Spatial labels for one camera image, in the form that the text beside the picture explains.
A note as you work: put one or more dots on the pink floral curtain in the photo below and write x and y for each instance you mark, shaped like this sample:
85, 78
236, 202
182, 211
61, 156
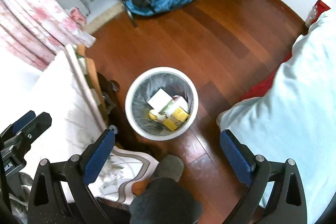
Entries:
36, 30

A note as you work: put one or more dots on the light blue bedding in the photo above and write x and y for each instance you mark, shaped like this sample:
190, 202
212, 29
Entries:
295, 119

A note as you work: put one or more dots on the white patterned tablecloth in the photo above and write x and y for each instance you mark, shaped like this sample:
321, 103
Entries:
62, 91

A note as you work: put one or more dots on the grey slipper foot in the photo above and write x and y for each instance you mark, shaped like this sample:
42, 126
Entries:
170, 167

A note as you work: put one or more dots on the red blanket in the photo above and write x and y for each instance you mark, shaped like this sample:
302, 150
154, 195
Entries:
262, 87

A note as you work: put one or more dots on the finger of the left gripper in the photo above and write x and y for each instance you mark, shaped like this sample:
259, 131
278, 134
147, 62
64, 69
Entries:
30, 132
15, 127

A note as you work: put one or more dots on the yellow carton box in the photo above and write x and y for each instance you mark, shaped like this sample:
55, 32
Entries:
176, 119

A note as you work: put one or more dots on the white barcode carton box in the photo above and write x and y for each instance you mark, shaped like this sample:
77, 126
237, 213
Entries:
159, 100

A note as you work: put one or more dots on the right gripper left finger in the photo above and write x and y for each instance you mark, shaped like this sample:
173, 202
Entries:
60, 192

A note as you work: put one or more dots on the yellow snack bag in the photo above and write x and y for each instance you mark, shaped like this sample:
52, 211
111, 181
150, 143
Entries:
154, 115

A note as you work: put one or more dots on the white trash bin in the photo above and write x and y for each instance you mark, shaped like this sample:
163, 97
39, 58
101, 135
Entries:
172, 81

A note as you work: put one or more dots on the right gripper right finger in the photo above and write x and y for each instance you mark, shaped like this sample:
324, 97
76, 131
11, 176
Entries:
286, 203

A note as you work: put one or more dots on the green white medicine box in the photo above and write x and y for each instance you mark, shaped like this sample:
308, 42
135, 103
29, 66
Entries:
175, 103

